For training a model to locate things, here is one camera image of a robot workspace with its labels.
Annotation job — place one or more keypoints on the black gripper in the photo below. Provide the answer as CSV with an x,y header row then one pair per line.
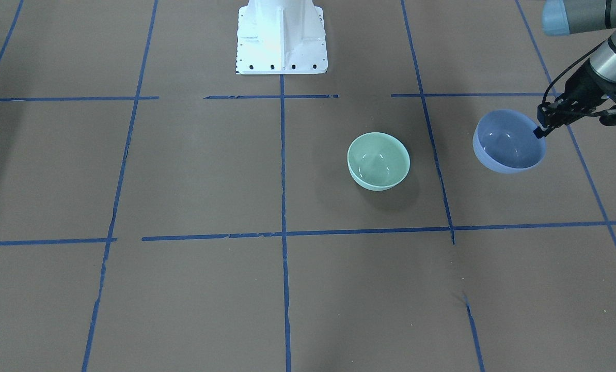
x,y
582,89

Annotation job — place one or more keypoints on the blue bowl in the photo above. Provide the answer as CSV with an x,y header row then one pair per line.
x,y
504,142

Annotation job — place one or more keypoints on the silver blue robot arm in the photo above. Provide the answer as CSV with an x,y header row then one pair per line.
x,y
565,18

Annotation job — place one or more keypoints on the green bowl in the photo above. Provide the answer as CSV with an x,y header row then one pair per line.
x,y
377,161

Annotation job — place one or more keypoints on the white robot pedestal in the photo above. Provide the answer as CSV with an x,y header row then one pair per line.
x,y
281,37

